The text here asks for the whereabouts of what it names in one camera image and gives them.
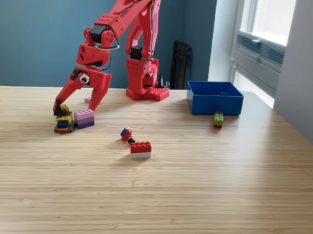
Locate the grey louvered window unit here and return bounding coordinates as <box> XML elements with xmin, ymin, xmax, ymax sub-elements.
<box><xmin>234</xmin><ymin>31</ymin><xmax>286</xmax><ymax>74</ymax></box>

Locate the black cable bundle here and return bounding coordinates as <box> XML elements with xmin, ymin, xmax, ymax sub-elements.
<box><xmin>156</xmin><ymin>74</ymin><xmax>171</xmax><ymax>89</ymax></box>

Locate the pink and purple brick stack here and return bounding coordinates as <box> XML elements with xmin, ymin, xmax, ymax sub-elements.
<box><xmin>73</xmin><ymin>108</ymin><xmax>96</xmax><ymax>131</ymax></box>

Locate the toy figure red shirt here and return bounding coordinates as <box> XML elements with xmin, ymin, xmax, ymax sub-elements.
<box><xmin>120</xmin><ymin>128</ymin><xmax>136</xmax><ymax>145</ymax></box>

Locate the white window frame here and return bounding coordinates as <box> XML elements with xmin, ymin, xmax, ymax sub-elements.
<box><xmin>236</xmin><ymin>0</ymin><xmax>297</xmax><ymax>47</ymax></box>

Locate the small yellow toy digger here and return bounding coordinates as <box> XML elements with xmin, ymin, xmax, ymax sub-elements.
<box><xmin>52</xmin><ymin>99</ymin><xmax>77</xmax><ymax>134</ymax></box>

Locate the blue plastic bin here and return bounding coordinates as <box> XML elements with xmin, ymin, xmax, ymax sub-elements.
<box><xmin>186</xmin><ymin>80</ymin><xmax>245</xmax><ymax>117</ymax></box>

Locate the red and white brick stack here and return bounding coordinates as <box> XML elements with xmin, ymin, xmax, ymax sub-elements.
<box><xmin>129</xmin><ymin>141</ymin><xmax>153</xmax><ymax>160</ymax></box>

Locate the green and red brick stack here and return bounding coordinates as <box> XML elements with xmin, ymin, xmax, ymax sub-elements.
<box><xmin>213</xmin><ymin>109</ymin><xmax>224</xmax><ymax>129</ymax></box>

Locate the black folded chair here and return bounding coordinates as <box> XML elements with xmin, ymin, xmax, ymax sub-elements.
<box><xmin>170</xmin><ymin>40</ymin><xmax>194</xmax><ymax>90</ymax></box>

